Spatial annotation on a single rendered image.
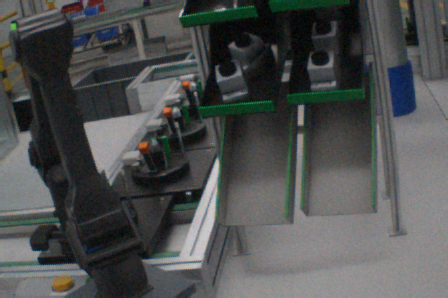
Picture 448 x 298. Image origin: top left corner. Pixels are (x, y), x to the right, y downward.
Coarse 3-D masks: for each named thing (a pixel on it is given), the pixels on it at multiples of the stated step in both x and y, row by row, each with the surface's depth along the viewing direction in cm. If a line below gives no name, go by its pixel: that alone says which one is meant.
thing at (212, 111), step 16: (272, 16) 124; (288, 16) 119; (224, 32) 122; (240, 32) 124; (256, 32) 122; (272, 32) 121; (288, 32) 118; (224, 48) 121; (272, 48) 117; (272, 64) 114; (208, 80) 113; (256, 80) 112; (272, 80) 111; (208, 96) 112; (256, 96) 109; (272, 96) 105; (208, 112) 109; (224, 112) 108; (240, 112) 107; (256, 112) 106
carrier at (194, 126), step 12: (156, 120) 184; (180, 120) 171; (192, 120) 177; (204, 120) 182; (156, 132) 171; (168, 132) 172; (192, 132) 168; (204, 132) 170; (192, 144) 165; (204, 144) 163
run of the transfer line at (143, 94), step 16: (416, 48) 221; (176, 64) 266; (192, 64) 265; (416, 64) 223; (144, 80) 253; (160, 80) 264; (176, 80) 239; (288, 80) 233; (128, 96) 243; (144, 96) 243; (160, 96) 242
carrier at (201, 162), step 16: (176, 128) 149; (128, 160) 159; (144, 160) 153; (160, 160) 149; (176, 160) 150; (192, 160) 154; (208, 160) 152; (128, 176) 152; (144, 176) 145; (160, 176) 144; (176, 176) 145; (192, 176) 145; (208, 176) 145; (144, 192) 141; (160, 192) 140; (176, 192) 139; (192, 192) 138
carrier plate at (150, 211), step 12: (144, 204) 135; (156, 204) 134; (168, 204) 133; (144, 216) 130; (156, 216) 128; (168, 216) 132; (60, 228) 131; (144, 228) 124; (156, 228) 123; (144, 240) 119; (156, 240) 122; (48, 252) 121; (60, 252) 120; (144, 252) 116; (48, 264) 120
